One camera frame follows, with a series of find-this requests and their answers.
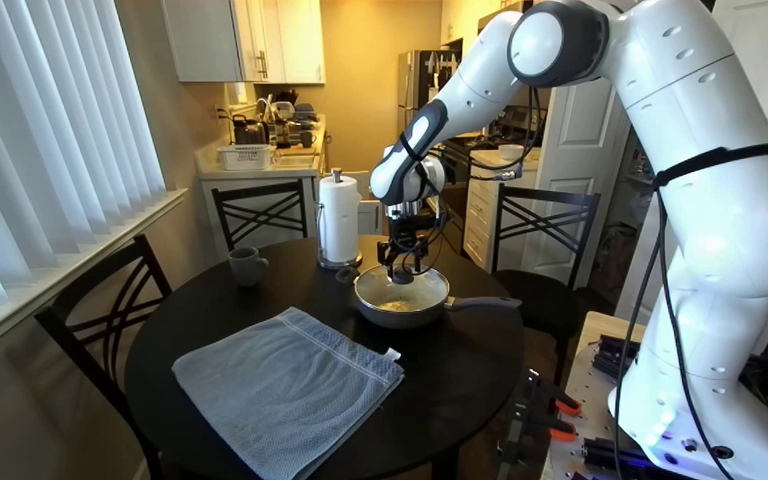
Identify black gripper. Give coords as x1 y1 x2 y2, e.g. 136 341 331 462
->
375 202 440 277

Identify clear glass pan lid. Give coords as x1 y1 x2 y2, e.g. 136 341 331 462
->
355 270 451 312

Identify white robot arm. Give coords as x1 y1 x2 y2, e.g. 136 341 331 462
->
370 0 768 480

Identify gray frying pan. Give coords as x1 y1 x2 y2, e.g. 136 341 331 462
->
352 270 519 332

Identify white paper towel roll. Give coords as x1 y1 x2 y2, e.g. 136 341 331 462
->
318 168 360 270

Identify blue towel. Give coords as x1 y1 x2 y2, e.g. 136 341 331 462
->
170 308 406 480

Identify round black table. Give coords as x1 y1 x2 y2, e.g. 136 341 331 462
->
124 241 522 480

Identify black chair right side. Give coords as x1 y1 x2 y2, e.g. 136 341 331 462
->
491 185 599 385

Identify dark gray mug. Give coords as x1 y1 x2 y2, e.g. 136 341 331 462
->
230 248 268 288

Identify black chair far side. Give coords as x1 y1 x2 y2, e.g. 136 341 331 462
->
211 180 308 252

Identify kitchen counter with clutter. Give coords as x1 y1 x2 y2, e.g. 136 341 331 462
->
196 82 328 180

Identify stainless steel refrigerator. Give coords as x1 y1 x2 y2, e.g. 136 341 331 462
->
396 52 458 128

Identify black orange clamp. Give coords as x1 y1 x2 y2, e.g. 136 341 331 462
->
522 369 580 416
499 413 578 465

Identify white kitchen cabinet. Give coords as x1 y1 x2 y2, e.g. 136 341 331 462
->
160 0 324 85

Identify black chair near window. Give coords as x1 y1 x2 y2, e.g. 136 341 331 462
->
34 234 172 480

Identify white vertical blinds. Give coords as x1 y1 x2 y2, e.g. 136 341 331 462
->
0 0 164 304

